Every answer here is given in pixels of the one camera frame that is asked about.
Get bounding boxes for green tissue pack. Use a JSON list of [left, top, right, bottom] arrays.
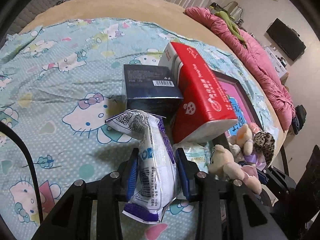
[[172, 142, 211, 173]]

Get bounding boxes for white purple packet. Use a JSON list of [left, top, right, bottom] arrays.
[[106, 109, 181, 224]]

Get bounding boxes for plush bear pink bow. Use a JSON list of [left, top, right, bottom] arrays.
[[208, 145, 262, 195]]

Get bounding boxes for leopard print scrunchie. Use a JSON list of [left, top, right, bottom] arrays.
[[253, 132, 276, 165]]

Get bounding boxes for red white tissue pack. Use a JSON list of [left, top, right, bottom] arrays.
[[159, 42, 238, 144]]

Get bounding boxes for dark shallow tray box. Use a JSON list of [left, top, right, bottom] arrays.
[[211, 69, 264, 143]]

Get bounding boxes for dark blue box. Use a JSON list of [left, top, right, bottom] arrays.
[[123, 64, 183, 122]]

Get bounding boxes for hello kitty blue cloth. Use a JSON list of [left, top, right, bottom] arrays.
[[1, 18, 279, 214]]

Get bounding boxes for pink quilt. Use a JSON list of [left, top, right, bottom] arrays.
[[184, 7, 296, 131]]

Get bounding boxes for white drawer cabinet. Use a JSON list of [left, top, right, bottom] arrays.
[[263, 47, 289, 82]]

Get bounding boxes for green garment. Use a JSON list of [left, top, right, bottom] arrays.
[[214, 11, 246, 46]]

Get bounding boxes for black television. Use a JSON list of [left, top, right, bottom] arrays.
[[266, 18, 306, 61]]

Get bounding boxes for black cable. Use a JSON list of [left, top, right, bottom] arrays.
[[0, 121, 45, 225]]

